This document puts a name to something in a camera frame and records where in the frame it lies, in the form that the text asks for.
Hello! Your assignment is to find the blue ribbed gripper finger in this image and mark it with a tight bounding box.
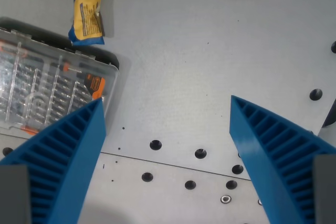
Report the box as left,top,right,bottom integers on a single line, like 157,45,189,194
0,97,108,224
229,94,336,224

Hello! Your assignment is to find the blue and yellow snack bag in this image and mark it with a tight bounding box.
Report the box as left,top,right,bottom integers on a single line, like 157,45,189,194
68,0,106,46

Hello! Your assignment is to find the clear screwdriver bit set case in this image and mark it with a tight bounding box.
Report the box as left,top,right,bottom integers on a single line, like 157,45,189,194
0,16,121,140

